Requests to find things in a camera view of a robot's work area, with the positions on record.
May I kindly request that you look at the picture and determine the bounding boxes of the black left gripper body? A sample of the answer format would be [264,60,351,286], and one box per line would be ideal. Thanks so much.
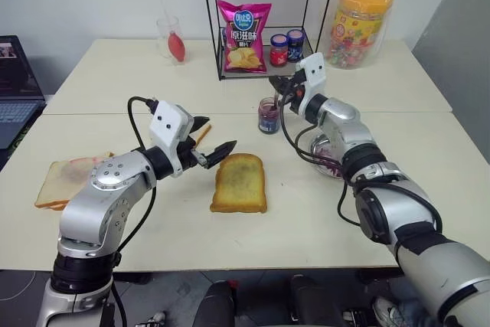
[177,116,211,170]

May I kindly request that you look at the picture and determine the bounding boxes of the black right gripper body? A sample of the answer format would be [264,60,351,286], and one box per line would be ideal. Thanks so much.
[284,70,308,114]

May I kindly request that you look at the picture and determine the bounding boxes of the red jam jar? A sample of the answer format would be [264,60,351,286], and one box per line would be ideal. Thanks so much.
[269,33,289,67]

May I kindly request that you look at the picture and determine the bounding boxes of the open glass jam jar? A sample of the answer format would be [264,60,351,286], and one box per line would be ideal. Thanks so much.
[256,96,285,136]

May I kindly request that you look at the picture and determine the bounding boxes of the blue jam jar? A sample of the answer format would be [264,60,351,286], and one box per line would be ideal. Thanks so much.
[286,28,305,64]

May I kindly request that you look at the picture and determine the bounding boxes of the toasted bread slice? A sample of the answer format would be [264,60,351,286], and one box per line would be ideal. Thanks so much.
[209,152,269,214]

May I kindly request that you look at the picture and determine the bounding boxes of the white bread slices with jam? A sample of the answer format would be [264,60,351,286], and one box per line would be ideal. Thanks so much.
[34,151,116,212]

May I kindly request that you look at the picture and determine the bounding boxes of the pink potato chip bag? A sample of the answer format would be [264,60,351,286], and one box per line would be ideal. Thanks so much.
[216,0,273,74]

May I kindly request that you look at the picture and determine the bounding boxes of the red bulb-shaped object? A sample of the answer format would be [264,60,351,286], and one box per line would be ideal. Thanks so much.
[166,29,188,64]

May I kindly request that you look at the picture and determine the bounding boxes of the clear plastic cup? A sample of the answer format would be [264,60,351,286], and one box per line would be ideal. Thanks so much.
[155,15,191,65]

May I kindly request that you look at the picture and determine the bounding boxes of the candy jar with orange lid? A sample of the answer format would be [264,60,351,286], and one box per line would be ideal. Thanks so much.
[325,0,395,70]

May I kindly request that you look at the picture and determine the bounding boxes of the clear plastic bag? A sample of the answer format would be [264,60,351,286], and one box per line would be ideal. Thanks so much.
[318,0,398,72]

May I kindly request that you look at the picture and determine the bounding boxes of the dark rounded shape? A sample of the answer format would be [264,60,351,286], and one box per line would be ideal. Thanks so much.
[288,274,348,327]
[198,280,239,327]

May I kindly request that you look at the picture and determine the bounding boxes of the dark laptop computer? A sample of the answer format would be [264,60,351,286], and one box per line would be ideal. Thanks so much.
[0,34,48,150]

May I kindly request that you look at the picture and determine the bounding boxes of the white sneaker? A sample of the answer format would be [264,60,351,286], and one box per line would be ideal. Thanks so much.
[372,296,407,327]

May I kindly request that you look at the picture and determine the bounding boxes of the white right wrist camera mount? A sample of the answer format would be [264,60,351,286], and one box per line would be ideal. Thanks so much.
[296,52,328,118]

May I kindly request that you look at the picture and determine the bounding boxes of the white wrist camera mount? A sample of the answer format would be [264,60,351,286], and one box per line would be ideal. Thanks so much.
[296,52,328,118]
[148,100,193,179]

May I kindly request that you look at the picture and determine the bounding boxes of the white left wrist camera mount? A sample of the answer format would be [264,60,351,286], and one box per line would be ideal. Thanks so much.
[148,100,193,179]

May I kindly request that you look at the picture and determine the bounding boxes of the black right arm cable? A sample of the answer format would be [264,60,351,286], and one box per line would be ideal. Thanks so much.
[279,99,444,234]

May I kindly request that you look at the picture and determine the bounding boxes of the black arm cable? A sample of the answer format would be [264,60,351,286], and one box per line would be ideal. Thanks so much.
[126,96,158,267]
[279,99,444,234]

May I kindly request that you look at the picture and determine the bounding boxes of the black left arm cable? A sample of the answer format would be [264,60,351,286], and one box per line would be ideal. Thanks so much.
[126,96,158,267]

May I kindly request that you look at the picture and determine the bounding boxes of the black wire frame rack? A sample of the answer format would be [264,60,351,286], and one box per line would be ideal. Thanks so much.
[199,0,340,83]

